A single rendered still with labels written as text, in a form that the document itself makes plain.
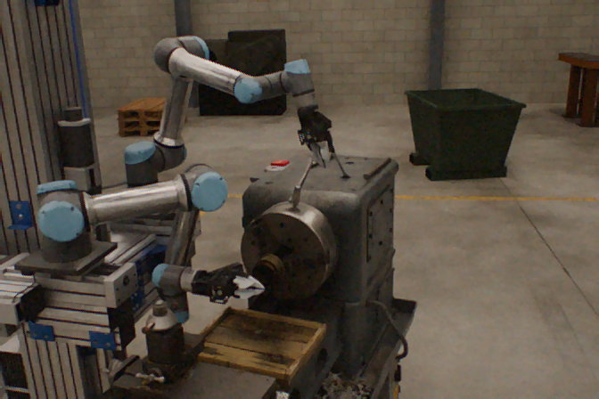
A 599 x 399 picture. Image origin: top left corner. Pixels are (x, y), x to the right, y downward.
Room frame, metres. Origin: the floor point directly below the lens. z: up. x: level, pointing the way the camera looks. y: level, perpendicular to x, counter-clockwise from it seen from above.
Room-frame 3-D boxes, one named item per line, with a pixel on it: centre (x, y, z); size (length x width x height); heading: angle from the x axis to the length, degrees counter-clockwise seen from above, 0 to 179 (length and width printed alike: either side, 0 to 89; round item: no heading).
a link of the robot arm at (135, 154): (2.19, 0.58, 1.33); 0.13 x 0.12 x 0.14; 148
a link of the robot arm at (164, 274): (1.70, 0.40, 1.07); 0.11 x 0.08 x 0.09; 67
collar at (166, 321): (1.33, 0.35, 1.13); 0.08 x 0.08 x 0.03
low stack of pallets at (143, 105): (9.88, 2.33, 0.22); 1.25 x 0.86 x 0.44; 175
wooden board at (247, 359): (1.62, 0.14, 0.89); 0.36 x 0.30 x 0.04; 67
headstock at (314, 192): (2.24, -0.11, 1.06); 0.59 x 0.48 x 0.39; 157
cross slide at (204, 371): (1.31, 0.29, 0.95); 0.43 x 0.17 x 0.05; 67
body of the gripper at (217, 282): (1.63, 0.25, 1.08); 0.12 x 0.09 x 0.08; 67
